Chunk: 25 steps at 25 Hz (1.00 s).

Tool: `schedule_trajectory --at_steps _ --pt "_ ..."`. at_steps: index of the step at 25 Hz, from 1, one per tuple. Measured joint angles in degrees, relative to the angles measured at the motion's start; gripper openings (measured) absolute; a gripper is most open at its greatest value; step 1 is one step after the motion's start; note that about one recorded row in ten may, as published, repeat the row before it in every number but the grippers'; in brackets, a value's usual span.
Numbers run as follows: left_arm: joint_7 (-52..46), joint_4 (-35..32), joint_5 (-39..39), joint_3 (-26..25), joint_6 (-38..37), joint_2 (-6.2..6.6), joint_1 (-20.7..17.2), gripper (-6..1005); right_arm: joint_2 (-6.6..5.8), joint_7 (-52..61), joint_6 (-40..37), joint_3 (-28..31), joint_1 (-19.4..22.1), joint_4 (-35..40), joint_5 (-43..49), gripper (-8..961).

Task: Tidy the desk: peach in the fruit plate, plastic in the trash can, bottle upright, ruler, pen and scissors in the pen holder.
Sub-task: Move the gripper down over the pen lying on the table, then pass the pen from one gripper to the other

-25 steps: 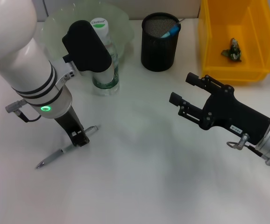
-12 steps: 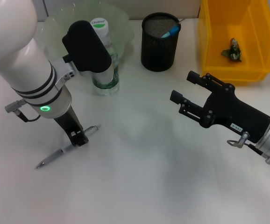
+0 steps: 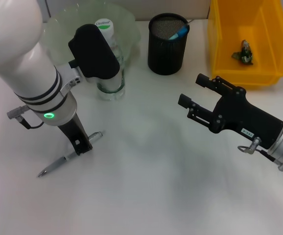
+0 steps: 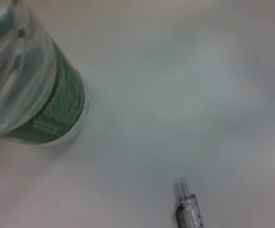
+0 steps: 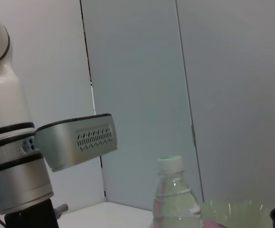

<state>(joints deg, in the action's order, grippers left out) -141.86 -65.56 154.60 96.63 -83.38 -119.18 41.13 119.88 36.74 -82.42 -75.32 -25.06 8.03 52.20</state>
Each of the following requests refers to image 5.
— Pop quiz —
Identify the green label water bottle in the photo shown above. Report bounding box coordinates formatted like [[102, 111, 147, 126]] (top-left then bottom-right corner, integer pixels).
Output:
[[151, 155, 204, 228]]

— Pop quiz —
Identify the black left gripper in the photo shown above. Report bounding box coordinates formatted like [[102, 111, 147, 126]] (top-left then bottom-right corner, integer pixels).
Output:
[[4, 199, 60, 228]]

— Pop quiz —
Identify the translucent green fruit plate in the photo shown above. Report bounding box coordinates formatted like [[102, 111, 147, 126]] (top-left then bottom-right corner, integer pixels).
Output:
[[200, 200, 275, 228]]

